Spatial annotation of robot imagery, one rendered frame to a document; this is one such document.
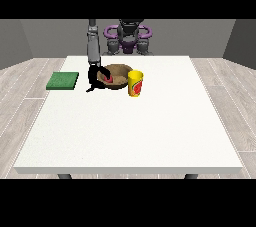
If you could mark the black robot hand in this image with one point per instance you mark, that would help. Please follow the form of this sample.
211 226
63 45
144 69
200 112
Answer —
93 77

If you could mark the brown wooden bowl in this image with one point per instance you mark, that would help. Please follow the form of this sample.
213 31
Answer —
120 75

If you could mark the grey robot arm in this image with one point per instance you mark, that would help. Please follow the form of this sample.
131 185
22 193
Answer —
93 46

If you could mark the small red ball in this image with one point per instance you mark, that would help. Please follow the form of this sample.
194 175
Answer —
108 79

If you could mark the green square pad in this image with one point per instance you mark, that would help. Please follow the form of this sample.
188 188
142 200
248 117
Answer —
62 80

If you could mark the yellow cup with melon print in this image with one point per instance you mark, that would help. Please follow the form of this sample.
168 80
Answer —
135 84

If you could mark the grey robot trunk purple rings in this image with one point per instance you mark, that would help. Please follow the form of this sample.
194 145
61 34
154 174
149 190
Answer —
128 39

